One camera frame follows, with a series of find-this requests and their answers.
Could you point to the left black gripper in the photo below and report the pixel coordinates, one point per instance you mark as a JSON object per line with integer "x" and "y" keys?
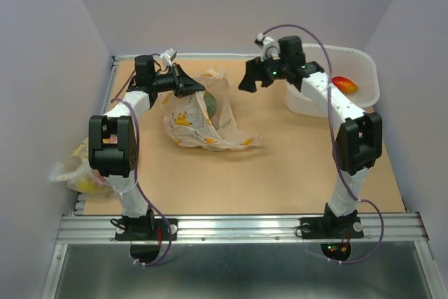
{"x": 184, "y": 85}

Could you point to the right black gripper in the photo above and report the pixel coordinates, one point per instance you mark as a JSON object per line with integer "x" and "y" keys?
{"x": 255, "y": 71}

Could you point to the green fake melon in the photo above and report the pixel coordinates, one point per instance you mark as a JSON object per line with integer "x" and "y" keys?
{"x": 210, "y": 103}

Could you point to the translucent banana-print plastic bag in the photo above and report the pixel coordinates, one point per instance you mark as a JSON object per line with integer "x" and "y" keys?
{"x": 186, "y": 121}

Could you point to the red-yellow fake mango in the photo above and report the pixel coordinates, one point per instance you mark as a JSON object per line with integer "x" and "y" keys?
{"x": 344, "y": 85}

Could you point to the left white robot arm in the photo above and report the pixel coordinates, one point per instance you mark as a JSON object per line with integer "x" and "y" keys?
{"x": 113, "y": 140}

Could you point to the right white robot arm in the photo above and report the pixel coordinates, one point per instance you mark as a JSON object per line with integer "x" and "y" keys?
{"x": 356, "y": 135}

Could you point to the filled plastic bag at left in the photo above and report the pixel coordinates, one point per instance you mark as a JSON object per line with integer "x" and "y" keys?
{"x": 76, "y": 174}

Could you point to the white plastic bin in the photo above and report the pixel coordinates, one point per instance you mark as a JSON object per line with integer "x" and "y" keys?
{"x": 353, "y": 64}

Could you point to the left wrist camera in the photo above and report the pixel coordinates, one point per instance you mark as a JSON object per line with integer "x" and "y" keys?
{"x": 168, "y": 56}

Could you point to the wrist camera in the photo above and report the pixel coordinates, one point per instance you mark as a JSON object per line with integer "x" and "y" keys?
{"x": 168, "y": 56}
{"x": 268, "y": 46}

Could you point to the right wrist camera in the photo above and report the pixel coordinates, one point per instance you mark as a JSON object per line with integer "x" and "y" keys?
{"x": 268, "y": 46}

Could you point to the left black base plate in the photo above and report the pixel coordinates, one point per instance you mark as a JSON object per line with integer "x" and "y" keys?
{"x": 146, "y": 242}

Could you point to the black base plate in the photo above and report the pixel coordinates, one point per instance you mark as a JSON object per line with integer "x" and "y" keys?
{"x": 146, "y": 242}
{"x": 336, "y": 235}

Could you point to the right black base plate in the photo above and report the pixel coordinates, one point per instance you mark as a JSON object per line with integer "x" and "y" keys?
{"x": 336, "y": 235}

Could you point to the aluminium rail frame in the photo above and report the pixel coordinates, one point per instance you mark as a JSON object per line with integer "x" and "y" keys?
{"x": 238, "y": 216}

